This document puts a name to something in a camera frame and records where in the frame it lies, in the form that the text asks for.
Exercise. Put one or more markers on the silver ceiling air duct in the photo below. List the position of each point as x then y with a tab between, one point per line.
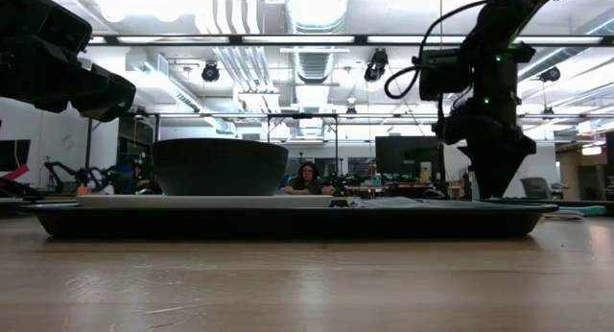
316	6

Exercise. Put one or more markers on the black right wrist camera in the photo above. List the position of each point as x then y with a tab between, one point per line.
443	75

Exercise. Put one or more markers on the black monitor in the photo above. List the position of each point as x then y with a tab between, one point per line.
403	154

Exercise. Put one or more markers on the person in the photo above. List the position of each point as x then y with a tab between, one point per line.
307	178

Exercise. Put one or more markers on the overhead bar with light strips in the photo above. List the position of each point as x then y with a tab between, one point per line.
297	43

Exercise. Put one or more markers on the black bowl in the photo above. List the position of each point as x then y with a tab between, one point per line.
220	166

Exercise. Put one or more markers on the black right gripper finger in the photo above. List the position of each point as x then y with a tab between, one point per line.
494	171

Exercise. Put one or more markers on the black metal table frame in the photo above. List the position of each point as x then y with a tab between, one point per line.
575	202

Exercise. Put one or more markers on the grey napkin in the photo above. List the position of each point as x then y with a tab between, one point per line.
408	202

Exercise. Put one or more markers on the white round plate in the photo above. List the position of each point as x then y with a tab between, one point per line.
192	201

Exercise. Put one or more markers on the black plastic tray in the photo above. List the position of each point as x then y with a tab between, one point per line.
288	224

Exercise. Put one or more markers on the grey office chair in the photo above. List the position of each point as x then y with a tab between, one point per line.
535	188

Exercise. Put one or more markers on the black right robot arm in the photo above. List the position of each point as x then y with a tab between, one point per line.
508	15

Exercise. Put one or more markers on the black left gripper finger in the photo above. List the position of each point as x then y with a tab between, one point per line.
105	109
108	85

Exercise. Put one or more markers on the black ceiling spotlight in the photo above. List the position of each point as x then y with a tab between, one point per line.
210	73
376	65
550	75

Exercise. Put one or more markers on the black background robot arm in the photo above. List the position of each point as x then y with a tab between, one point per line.
81	176

